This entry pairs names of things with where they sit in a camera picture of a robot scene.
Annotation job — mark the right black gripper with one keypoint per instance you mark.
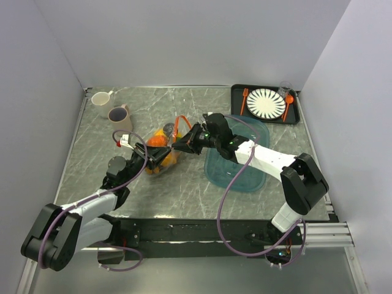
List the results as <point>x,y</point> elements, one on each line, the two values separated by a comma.
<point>188,143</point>

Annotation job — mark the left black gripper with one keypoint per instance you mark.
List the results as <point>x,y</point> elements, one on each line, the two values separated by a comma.
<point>157,154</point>

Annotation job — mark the small orange pumpkin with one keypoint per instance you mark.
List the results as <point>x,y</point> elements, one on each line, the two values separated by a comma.
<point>157,141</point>

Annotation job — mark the orange dried fruit pieces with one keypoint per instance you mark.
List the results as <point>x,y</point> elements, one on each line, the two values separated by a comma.
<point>154,171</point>

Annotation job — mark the clear zip top bag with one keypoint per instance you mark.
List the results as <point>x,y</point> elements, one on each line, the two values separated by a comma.
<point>158,154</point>

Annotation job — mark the yellow corn cob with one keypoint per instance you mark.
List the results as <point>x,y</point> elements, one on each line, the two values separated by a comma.
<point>160,132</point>

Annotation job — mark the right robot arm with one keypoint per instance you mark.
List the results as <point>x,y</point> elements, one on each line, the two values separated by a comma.
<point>302,181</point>

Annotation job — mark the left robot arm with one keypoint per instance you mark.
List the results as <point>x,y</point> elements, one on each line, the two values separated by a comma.
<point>60,231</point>

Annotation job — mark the beige mug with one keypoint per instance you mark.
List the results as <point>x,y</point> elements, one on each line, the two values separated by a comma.
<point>120,118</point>

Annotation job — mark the white mug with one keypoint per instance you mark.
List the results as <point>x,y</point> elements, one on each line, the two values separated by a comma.
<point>103,103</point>

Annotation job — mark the orange plastic fork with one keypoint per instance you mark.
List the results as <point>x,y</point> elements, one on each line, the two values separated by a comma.
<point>245,94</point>

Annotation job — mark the white striped plate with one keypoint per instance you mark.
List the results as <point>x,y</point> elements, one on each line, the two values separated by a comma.
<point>265,104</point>

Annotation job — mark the orange plastic spoon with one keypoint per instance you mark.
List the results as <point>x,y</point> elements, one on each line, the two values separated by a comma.
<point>289,99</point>

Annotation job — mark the clear drinking glass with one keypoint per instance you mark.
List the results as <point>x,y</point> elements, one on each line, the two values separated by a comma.
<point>284,88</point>

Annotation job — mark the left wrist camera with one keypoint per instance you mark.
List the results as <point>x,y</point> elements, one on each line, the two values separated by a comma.
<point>124,141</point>

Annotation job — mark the black base frame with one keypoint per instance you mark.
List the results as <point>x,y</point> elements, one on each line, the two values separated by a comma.
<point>187,238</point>

